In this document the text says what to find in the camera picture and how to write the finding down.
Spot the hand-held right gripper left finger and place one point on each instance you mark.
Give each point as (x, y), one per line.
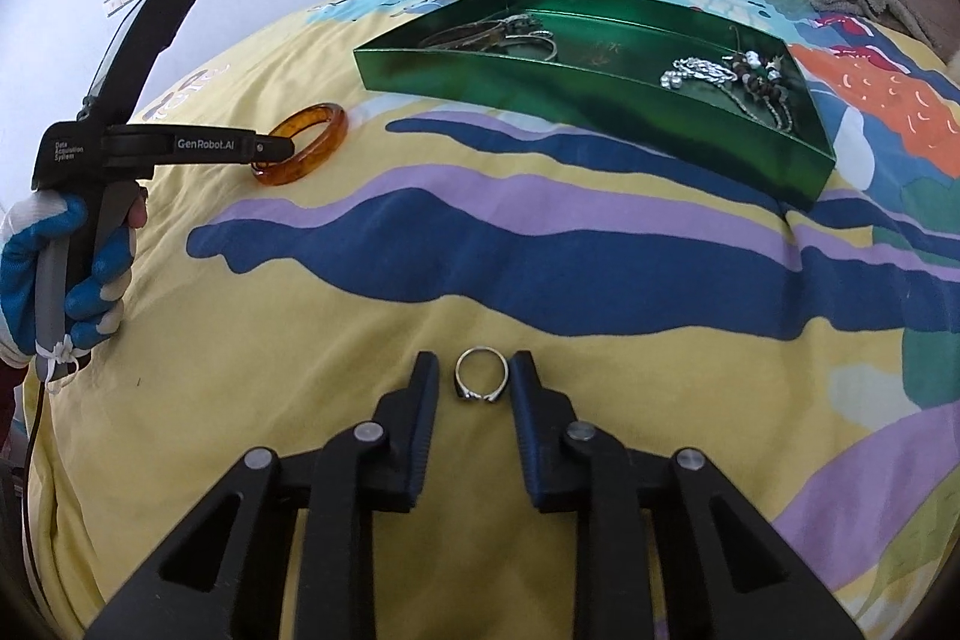
(420, 430)

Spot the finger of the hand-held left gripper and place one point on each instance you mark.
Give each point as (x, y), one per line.
(146, 40)
(225, 149)

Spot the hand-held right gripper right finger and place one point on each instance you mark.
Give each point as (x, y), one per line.
(529, 430)

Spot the orange amber bangle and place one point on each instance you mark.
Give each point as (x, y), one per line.
(330, 126)

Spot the thin gold bangle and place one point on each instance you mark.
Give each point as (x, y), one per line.
(439, 37)

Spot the green metallic tray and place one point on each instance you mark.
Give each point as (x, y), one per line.
(675, 145)

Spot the person's left hand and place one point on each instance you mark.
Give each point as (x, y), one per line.
(26, 265)

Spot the wall switch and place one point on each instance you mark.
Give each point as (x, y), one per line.
(121, 0)

